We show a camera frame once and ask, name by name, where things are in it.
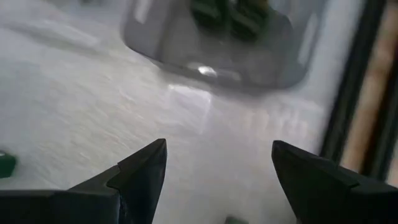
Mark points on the dark green spice tin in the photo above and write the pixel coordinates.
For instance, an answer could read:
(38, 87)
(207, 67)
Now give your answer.
(7, 166)

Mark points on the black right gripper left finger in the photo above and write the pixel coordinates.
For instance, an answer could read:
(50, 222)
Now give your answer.
(93, 205)

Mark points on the grey translucent plastic bin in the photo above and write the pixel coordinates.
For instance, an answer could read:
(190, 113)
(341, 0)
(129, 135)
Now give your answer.
(186, 46)

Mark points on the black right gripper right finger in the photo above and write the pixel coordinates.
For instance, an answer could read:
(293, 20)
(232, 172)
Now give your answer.
(335, 202)

